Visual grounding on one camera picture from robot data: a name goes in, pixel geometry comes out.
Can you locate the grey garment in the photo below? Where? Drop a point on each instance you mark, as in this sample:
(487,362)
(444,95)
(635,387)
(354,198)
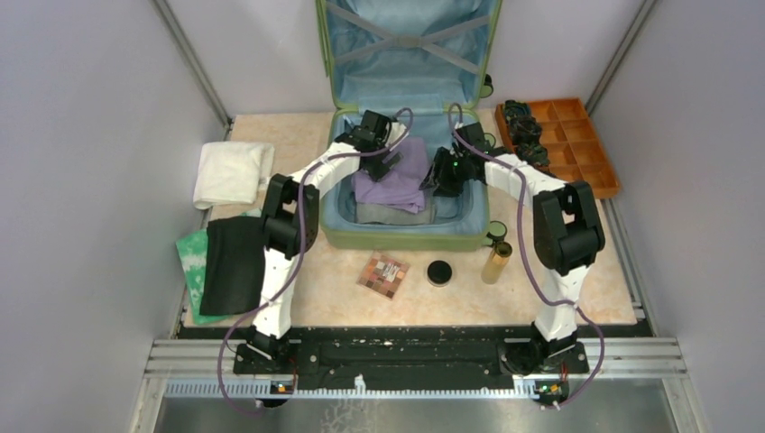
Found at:
(375,214)

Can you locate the black garment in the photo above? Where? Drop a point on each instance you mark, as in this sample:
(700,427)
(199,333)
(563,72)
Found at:
(235,266)

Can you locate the gold cylindrical bottle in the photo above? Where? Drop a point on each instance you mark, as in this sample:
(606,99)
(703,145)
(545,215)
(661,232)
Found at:
(496,262)

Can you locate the white folded towel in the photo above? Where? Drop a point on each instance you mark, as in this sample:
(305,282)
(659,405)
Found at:
(231,173)

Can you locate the suitcase wheel front right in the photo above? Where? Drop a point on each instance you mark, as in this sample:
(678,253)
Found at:
(496,232)

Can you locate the suitcase wheel middle right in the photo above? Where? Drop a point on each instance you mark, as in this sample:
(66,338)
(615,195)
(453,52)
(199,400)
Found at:
(489,141)

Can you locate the eyeshadow palette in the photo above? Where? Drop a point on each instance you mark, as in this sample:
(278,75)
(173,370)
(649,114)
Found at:
(383,275)

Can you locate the green suitcase blue lining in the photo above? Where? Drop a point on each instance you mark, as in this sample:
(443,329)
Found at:
(413,59)

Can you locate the orange compartment tray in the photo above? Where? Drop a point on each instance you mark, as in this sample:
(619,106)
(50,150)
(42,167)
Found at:
(574,148)

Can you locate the dark bundle in tray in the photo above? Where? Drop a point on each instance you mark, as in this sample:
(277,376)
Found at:
(534,154)
(524,130)
(512,109)

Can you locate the suitcase wheel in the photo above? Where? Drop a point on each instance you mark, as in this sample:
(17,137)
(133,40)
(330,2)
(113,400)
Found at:
(496,232)
(487,88)
(489,141)

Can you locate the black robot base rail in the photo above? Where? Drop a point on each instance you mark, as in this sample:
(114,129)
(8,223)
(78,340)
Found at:
(409,358)

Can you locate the white slotted cable duct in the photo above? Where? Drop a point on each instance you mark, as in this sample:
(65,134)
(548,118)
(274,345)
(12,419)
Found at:
(272,389)

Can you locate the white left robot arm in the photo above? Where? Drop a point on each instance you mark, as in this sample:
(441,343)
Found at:
(289,226)

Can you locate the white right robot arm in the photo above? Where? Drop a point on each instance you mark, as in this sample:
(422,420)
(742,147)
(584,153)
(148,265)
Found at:
(566,228)

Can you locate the green white patterned cloth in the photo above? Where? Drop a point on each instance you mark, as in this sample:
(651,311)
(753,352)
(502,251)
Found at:
(192,251)

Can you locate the purple garment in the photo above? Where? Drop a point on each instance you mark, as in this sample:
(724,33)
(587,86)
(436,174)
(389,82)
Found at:
(400,188)

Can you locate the black round jar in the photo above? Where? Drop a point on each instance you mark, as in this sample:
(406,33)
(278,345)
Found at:
(439,273)

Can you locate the suitcase wheel rear right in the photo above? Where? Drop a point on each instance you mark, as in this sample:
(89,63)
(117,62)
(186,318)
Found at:
(487,88)

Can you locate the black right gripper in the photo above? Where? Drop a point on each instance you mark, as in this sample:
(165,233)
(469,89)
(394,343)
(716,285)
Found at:
(437,174)

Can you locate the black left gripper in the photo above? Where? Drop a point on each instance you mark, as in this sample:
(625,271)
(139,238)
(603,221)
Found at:
(376,168)

